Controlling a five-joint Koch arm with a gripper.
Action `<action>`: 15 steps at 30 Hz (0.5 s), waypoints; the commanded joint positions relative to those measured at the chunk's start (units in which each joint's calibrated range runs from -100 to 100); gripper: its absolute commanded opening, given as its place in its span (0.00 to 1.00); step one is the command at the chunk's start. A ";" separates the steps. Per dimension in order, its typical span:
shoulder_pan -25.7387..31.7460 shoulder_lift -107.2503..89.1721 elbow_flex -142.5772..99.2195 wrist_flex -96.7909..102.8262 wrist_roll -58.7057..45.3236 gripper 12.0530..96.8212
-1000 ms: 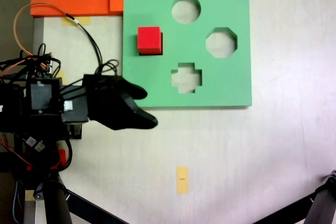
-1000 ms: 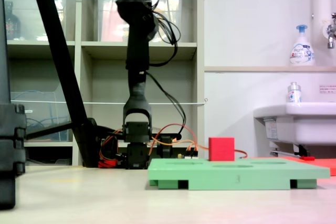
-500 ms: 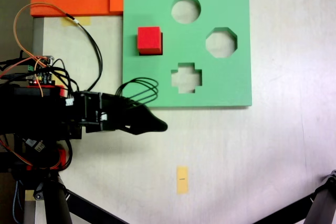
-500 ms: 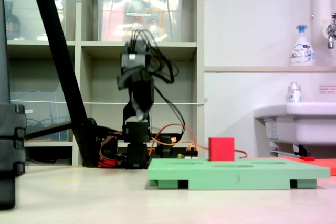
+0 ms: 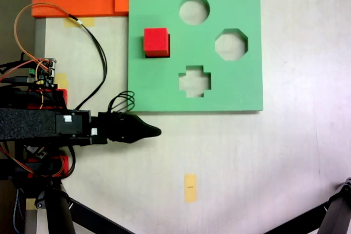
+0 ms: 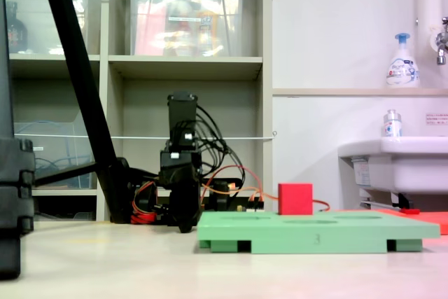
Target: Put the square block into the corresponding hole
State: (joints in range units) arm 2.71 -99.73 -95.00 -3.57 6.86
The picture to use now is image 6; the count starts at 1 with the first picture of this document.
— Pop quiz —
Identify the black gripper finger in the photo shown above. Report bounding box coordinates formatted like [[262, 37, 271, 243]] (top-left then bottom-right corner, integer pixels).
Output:
[[184, 176, 203, 232], [169, 186, 187, 235]]

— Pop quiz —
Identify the red square block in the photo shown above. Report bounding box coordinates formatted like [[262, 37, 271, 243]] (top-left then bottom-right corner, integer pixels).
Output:
[[277, 182, 314, 216]]

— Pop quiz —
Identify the black table clamp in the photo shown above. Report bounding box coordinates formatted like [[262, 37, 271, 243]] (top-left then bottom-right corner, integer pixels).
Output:
[[209, 179, 232, 213]]

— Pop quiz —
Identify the small circuit board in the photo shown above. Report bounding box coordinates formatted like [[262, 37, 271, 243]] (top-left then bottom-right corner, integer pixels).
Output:
[[234, 202, 266, 214]]

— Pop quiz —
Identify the beige shelf unit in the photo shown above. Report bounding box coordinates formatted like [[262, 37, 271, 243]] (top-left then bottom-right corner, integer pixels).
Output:
[[0, 0, 274, 222]]

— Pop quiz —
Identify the green shape board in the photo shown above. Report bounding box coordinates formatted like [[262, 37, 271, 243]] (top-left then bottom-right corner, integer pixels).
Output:
[[196, 210, 441, 255]]

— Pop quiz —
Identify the large clear storage bin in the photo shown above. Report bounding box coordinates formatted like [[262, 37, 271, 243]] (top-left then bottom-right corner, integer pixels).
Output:
[[128, 0, 246, 57]]

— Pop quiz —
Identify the pink-capped bottle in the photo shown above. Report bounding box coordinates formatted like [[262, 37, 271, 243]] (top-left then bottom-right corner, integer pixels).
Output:
[[197, 0, 225, 57]]

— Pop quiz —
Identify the black tripod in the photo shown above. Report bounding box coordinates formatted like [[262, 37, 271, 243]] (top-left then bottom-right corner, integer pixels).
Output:
[[33, 0, 134, 225]]

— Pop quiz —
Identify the notched black stack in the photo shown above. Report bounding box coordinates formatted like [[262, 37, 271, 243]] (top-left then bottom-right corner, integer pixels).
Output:
[[0, 137, 36, 281]]

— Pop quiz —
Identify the dark grey vertical panel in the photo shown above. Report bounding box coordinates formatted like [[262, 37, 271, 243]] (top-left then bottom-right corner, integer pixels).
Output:
[[0, 0, 15, 139]]

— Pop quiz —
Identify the clear bin with bottles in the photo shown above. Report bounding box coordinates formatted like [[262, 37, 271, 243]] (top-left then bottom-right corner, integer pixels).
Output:
[[5, 0, 92, 56]]

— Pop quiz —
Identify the dark round bottle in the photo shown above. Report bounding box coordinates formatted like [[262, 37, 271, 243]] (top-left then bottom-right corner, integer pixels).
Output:
[[5, 1, 29, 55]]

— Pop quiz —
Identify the small silver-capped bottle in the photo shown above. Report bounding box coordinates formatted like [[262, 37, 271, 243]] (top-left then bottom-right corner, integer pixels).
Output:
[[382, 109, 404, 138]]

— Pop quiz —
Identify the white sink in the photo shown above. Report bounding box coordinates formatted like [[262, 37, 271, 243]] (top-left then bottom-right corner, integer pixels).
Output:
[[337, 136, 448, 209]]

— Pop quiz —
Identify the white blue soap pump bottle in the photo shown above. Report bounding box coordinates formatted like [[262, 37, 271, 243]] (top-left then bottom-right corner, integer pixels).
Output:
[[386, 32, 421, 89]]

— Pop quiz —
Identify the metal faucet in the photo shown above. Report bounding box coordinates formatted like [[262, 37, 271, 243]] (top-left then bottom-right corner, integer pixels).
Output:
[[429, 16, 448, 67]]

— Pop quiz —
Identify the red orange wire bundle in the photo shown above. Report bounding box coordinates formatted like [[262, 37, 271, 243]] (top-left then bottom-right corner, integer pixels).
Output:
[[130, 180, 158, 225]]

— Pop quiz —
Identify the orange cable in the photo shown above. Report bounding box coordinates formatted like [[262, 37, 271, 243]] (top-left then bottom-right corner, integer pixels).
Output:
[[199, 165, 332, 213]]

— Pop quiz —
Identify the clear bin with blue cables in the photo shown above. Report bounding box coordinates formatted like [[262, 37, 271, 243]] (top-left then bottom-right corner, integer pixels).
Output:
[[13, 112, 97, 190]]

